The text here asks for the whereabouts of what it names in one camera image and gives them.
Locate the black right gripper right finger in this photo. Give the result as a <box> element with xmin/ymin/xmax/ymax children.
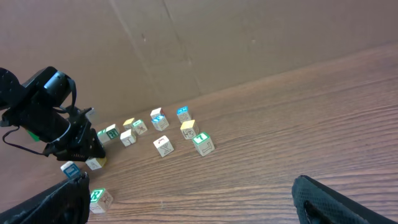
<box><xmin>292</xmin><ymin>175</ymin><xmax>397</xmax><ymax>224</ymax></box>

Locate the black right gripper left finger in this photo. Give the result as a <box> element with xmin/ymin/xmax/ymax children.
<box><xmin>1</xmin><ymin>172</ymin><xmax>90</xmax><ymax>224</ymax></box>

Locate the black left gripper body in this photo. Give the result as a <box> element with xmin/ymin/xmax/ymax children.
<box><xmin>1</xmin><ymin>99</ymin><xmax>93</xmax><ymax>156</ymax></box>

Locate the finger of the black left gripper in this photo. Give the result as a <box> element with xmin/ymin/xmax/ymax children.
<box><xmin>55</xmin><ymin>128</ymin><xmax>106</xmax><ymax>162</ymax></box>

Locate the green R wooden block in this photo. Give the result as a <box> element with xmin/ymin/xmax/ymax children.
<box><xmin>90</xmin><ymin>188</ymin><xmax>113</xmax><ymax>213</ymax></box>

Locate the green top corner block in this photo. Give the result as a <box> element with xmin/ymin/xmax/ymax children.
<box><xmin>97</xmin><ymin>129</ymin><xmax>111</xmax><ymax>144</ymax></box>

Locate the soccer ball wooden block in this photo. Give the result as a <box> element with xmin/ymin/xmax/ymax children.
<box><xmin>85</xmin><ymin>157</ymin><xmax>107</xmax><ymax>170</ymax></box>

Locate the white block green 2 side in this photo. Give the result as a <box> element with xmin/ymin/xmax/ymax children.
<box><xmin>105</xmin><ymin>124</ymin><xmax>120</xmax><ymax>139</ymax></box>

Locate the white block blue side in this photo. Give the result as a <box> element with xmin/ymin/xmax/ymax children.
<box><xmin>60</xmin><ymin>161</ymin><xmax>80</xmax><ymax>179</ymax></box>

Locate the white X wooden block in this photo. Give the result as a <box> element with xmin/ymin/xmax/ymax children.
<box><xmin>120</xmin><ymin>129</ymin><xmax>136</xmax><ymax>147</ymax></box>

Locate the small yellow top block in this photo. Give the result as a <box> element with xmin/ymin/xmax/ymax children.
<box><xmin>123</xmin><ymin>118</ymin><xmax>135</xmax><ymax>131</ymax></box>

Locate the green 4 wooden block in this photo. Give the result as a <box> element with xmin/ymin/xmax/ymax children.
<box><xmin>132</xmin><ymin>119</ymin><xmax>147</xmax><ymax>135</ymax></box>

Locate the white hand picture block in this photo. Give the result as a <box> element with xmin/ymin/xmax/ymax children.
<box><xmin>153</xmin><ymin>136</ymin><xmax>174</xmax><ymax>157</ymax></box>

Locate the blue P wooden block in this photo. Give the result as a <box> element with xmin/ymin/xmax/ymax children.
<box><xmin>152</xmin><ymin>115</ymin><xmax>169</xmax><ymax>131</ymax></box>

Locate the white bulb picture block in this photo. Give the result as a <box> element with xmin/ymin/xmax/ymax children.
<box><xmin>150</xmin><ymin>108</ymin><xmax>165</xmax><ymax>119</ymax></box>

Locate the blue top wooden block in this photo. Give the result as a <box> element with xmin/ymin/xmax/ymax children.
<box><xmin>177</xmin><ymin>106</ymin><xmax>192</xmax><ymax>123</ymax></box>

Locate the yellow top wooden block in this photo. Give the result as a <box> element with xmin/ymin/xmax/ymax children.
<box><xmin>180</xmin><ymin>119</ymin><xmax>199</xmax><ymax>139</ymax></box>

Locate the green 7 wooden block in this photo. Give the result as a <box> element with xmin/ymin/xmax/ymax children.
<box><xmin>192</xmin><ymin>132</ymin><xmax>215</xmax><ymax>156</ymax></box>

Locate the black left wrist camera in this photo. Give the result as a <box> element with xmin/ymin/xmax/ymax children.
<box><xmin>22</xmin><ymin>67</ymin><xmax>77</xmax><ymax>110</ymax></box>

